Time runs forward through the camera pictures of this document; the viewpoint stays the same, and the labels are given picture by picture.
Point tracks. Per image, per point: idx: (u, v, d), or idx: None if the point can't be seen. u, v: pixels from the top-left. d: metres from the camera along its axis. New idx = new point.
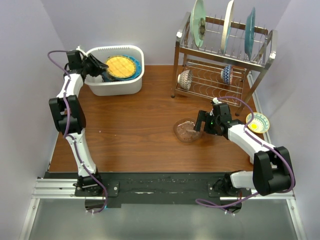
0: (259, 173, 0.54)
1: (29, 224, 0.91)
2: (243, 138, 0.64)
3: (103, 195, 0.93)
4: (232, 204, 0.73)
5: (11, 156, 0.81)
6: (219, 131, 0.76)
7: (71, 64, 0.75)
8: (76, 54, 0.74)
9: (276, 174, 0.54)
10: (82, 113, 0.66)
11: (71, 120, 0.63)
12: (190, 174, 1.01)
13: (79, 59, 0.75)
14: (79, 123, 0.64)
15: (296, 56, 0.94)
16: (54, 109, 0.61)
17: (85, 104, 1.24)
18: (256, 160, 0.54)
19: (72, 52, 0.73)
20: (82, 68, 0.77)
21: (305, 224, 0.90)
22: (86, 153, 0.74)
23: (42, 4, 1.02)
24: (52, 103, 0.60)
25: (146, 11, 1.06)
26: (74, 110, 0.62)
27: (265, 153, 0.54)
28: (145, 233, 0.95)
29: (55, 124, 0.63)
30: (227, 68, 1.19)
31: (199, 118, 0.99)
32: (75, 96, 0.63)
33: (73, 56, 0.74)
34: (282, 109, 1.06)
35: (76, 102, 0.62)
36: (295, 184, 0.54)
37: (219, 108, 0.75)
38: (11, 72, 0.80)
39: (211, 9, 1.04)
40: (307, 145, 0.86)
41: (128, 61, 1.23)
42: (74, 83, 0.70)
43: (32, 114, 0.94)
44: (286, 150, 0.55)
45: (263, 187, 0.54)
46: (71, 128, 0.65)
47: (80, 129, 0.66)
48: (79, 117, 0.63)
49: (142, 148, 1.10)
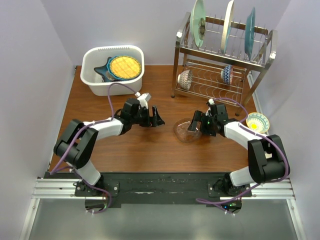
0: (254, 160, 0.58)
1: (29, 224, 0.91)
2: (239, 133, 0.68)
3: (102, 195, 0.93)
4: (225, 201, 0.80)
5: (11, 156, 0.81)
6: (216, 129, 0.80)
7: (122, 112, 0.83)
8: (132, 107, 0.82)
9: (271, 162, 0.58)
10: (88, 152, 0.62)
11: (70, 151, 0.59)
12: (190, 174, 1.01)
13: (132, 111, 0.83)
14: (75, 159, 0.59)
15: (296, 57, 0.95)
16: (69, 128, 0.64)
17: (84, 104, 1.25)
18: (250, 148, 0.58)
19: (130, 103, 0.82)
20: (130, 120, 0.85)
21: (305, 224, 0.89)
22: (86, 172, 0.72)
23: (42, 4, 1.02)
24: (72, 124, 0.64)
25: (146, 12, 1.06)
26: (81, 142, 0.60)
27: (258, 141, 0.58)
28: (145, 233, 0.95)
29: (56, 144, 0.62)
30: (227, 68, 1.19)
31: (195, 119, 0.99)
32: (95, 132, 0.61)
33: (128, 107, 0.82)
34: (282, 109, 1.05)
35: (90, 135, 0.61)
36: (289, 171, 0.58)
37: (216, 107, 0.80)
38: (11, 72, 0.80)
39: (210, 9, 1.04)
40: (308, 145, 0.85)
41: (133, 62, 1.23)
42: (110, 125, 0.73)
43: (32, 114, 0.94)
44: (278, 138, 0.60)
45: (258, 175, 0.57)
46: (66, 159, 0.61)
47: (74, 165, 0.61)
48: (79, 152, 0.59)
49: (142, 148, 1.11)
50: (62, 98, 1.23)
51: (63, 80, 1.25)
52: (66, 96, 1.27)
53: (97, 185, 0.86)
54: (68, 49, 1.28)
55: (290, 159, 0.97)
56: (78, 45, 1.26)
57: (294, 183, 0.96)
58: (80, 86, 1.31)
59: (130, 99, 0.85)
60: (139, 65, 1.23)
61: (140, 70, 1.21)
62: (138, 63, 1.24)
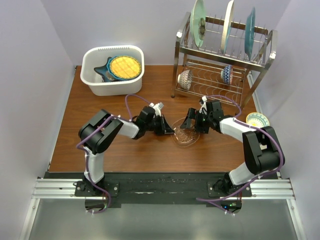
0: (249, 151, 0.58)
1: (28, 225, 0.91)
2: (233, 127, 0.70)
3: (102, 195, 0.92)
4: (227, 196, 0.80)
5: (11, 155, 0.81)
6: (212, 125, 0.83)
7: (138, 119, 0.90)
8: (148, 115, 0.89)
9: (266, 152, 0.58)
10: (110, 141, 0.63)
11: (94, 135, 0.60)
12: (190, 174, 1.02)
13: (146, 119, 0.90)
14: (98, 143, 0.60)
15: (296, 56, 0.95)
16: (98, 115, 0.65)
17: (85, 104, 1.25)
18: (245, 139, 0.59)
19: (145, 112, 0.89)
20: (144, 127, 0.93)
21: (305, 224, 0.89)
22: (94, 167, 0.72)
23: (42, 4, 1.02)
24: (101, 112, 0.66)
25: (146, 11, 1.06)
26: (107, 129, 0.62)
27: (252, 132, 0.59)
28: (145, 233, 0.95)
29: (82, 127, 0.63)
30: (227, 68, 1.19)
31: (189, 116, 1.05)
32: (121, 123, 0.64)
33: (143, 115, 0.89)
34: (282, 109, 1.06)
35: (116, 124, 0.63)
36: (284, 161, 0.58)
37: (211, 105, 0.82)
38: (11, 72, 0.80)
39: (210, 9, 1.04)
40: (308, 145, 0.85)
41: (133, 61, 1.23)
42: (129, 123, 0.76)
43: (32, 114, 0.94)
44: (272, 129, 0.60)
45: (254, 165, 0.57)
46: (88, 143, 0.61)
47: (95, 149, 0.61)
48: (104, 138, 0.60)
49: (142, 148, 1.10)
50: (62, 98, 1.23)
51: (63, 80, 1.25)
52: (66, 96, 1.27)
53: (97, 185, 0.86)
54: (68, 49, 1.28)
55: (290, 159, 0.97)
56: (78, 45, 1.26)
57: (294, 183, 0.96)
58: (80, 86, 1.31)
59: (146, 107, 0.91)
60: (139, 65, 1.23)
61: (140, 70, 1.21)
62: (138, 63, 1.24)
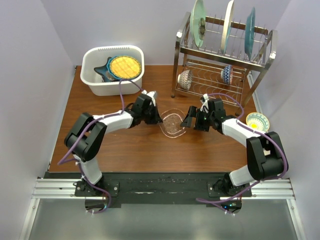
0: (253, 158, 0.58)
1: (28, 225, 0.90)
2: (236, 130, 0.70)
3: (102, 195, 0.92)
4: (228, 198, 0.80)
5: (11, 155, 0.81)
6: (213, 125, 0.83)
7: (134, 106, 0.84)
8: (144, 102, 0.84)
9: (269, 158, 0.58)
10: (96, 146, 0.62)
11: (80, 144, 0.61)
12: (190, 174, 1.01)
13: (143, 105, 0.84)
14: (84, 152, 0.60)
15: (296, 56, 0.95)
16: (79, 121, 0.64)
17: (84, 104, 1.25)
18: (249, 146, 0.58)
19: (143, 98, 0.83)
20: (140, 115, 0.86)
21: (305, 225, 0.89)
22: (89, 172, 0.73)
23: (42, 4, 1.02)
24: (82, 117, 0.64)
25: (146, 11, 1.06)
26: (90, 136, 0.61)
27: (257, 138, 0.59)
28: (145, 233, 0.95)
29: (67, 136, 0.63)
30: (227, 68, 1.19)
31: (190, 114, 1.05)
32: (104, 126, 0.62)
33: (141, 101, 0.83)
34: (282, 109, 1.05)
35: (98, 128, 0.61)
36: (287, 167, 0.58)
37: (213, 104, 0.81)
38: (10, 72, 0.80)
39: (210, 9, 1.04)
40: (308, 145, 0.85)
41: (133, 61, 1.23)
42: (121, 117, 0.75)
43: (32, 114, 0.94)
44: (277, 135, 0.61)
45: (257, 172, 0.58)
46: (75, 151, 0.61)
47: (83, 157, 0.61)
48: (88, 146, 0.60)
49: (142, 148, 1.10)
50: (62, 98, 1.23)
51: (63, 80, 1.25)
52: (66, 96, 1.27)
53: (97, 185, 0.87)
54: (68, 49, 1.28)
55: (290, 159, 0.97)
56: (78, 45, 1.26)
57: (294, 183, 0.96)
58: (80, 86, 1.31)
59: (142, 94, 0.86)
60: (139, 65, 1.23)
61: (140, 69, 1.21)
62: (138, 63, 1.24)
